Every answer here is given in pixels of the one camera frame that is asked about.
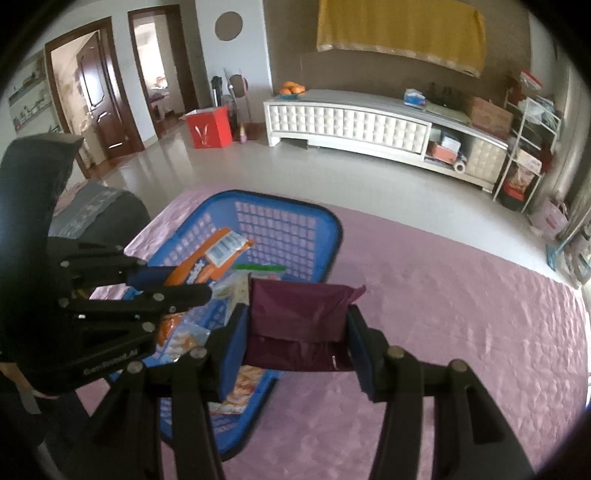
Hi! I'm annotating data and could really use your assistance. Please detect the red orange snack bag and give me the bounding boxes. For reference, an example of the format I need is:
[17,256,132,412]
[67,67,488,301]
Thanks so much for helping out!
[501,152,543,209]

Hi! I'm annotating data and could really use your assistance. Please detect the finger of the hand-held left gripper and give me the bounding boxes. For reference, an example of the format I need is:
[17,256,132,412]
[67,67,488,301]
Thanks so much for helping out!
[58,284,213,334]
[58,251,178,289]

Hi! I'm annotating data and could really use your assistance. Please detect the orange box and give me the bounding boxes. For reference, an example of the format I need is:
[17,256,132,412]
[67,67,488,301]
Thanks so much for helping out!
[427,141,455,162]

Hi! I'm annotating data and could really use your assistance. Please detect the yellow cloth cover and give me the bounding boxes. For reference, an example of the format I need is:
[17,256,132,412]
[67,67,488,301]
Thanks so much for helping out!
[316,0,488,77]

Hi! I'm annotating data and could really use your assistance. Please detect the orange snack packet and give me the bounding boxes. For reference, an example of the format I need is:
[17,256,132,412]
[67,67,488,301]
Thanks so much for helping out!
[156,226,256,350]

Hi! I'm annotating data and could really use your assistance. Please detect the dark maroon snack packet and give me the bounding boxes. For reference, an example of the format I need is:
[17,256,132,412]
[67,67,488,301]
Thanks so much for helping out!
[242,274,367,373]

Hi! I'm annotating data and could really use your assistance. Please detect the white tufted TV cabinet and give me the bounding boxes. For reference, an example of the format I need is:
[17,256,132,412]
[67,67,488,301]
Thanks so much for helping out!
[263,89,509,192]

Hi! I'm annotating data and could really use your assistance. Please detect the cardboard box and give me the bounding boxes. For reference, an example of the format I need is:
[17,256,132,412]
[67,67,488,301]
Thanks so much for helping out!
[466,96,514,138]

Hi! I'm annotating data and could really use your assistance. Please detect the red gift bag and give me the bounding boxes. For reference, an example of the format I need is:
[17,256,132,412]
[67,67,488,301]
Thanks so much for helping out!
[185,106,234,149]

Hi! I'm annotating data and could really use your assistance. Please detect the standing air conditioner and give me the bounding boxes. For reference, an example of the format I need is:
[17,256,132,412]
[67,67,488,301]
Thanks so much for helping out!
[545,65,591,217]

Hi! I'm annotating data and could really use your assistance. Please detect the blue plastic basket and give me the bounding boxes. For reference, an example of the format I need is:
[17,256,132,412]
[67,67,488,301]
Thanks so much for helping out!
[108,189,345,462]

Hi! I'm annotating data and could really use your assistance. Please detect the wall shelf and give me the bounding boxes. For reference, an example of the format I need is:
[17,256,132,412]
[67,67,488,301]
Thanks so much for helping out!
[9,55,54,133]

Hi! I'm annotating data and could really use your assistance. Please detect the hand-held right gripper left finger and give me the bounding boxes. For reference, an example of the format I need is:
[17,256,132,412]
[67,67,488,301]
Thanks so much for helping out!
[90,304,251,480]

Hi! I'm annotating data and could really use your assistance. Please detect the dark wooden doorway frame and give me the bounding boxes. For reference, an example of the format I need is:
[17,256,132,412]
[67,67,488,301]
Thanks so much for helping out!
[128,4,199,139]

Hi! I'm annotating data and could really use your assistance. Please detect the black router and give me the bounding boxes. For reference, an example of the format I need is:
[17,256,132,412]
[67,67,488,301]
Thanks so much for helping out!
[427,82,462,112]

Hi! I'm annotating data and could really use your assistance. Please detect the light blue snack packet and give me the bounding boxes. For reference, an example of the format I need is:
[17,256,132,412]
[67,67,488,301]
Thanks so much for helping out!
[164,320,211,365]

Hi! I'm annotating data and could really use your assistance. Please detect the pink quilted bedspread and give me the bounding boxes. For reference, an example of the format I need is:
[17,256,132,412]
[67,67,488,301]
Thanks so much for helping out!
[55,185,591,480]

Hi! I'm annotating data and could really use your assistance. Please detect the red white snack packet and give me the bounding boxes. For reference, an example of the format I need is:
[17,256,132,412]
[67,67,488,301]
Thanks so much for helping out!
[208,367,265,416]

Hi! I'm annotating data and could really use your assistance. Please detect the red white box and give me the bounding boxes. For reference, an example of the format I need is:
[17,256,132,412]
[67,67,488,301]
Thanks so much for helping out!
[519,70,544,93]

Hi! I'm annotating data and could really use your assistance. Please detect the dark wooden door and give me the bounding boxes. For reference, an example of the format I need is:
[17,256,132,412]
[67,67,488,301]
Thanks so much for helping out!
[45,16,146,181]

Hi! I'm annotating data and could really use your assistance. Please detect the pink white shopping bag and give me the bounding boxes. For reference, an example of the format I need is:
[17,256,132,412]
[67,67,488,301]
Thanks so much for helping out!
[531,198,570,241]

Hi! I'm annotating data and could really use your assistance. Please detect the brown round wall disc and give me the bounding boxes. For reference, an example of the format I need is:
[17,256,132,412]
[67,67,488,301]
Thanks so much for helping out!
[215,11,243,42]

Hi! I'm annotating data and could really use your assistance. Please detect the white metal shelf rack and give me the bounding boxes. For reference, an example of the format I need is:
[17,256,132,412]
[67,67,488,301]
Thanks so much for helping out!
[493,88,563,214]

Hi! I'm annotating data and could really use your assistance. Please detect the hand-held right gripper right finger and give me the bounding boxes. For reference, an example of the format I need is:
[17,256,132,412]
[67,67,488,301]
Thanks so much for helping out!
[346,305,537,480]

